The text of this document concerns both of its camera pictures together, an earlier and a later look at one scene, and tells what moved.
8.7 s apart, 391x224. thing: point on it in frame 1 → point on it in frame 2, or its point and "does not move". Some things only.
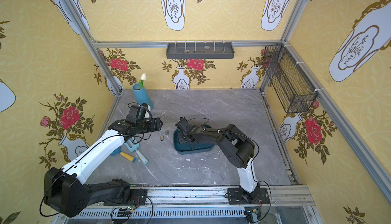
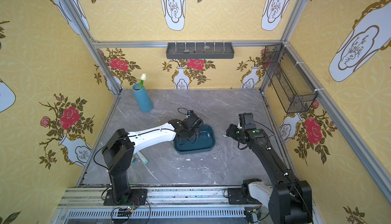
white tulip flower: [143, 77] does not move
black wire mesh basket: [295, 92] does not move
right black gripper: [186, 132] → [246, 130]
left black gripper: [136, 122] → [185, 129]
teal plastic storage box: [185, 148] does not move
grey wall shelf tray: [200, 50] does not move
